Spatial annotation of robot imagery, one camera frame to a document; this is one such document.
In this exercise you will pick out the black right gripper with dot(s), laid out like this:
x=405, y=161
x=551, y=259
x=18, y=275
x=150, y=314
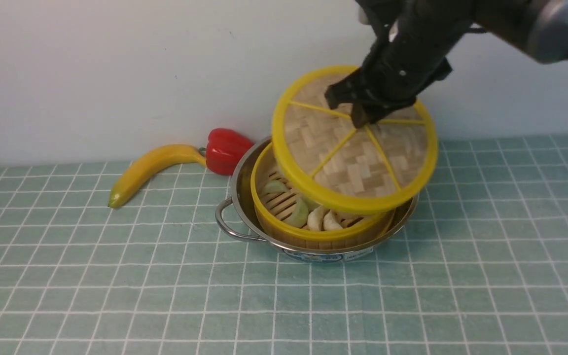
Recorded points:
x=413, y=39

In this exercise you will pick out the woven bamboo steamer lid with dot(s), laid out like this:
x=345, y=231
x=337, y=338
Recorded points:
x=363, y=171

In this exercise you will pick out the yellow-rimmed bamboo steamer basket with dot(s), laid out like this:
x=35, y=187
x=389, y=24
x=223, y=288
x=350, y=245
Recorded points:
x=272, y=209

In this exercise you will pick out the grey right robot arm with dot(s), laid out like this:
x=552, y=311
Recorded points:
x=538, y=28

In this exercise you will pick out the stainless steel pot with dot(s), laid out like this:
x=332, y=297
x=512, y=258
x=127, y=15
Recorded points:
x=244, y=205

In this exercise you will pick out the pale green dumpling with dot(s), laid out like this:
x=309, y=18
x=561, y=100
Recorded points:
x=275, y=187

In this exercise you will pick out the white pleated dumpling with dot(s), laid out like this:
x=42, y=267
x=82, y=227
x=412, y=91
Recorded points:
x=315, y=219
x=330, y=222

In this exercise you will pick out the green translucent dumpling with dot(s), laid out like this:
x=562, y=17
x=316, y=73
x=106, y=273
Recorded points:
x=299, y=216

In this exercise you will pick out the red bell pepper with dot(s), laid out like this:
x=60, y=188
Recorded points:
x=224, y=150

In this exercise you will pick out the green checked tablecloth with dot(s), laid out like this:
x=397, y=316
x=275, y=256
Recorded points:
x=481, y=268

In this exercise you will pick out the yellow banana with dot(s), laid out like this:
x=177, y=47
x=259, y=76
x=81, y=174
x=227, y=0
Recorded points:
x=148, y=165

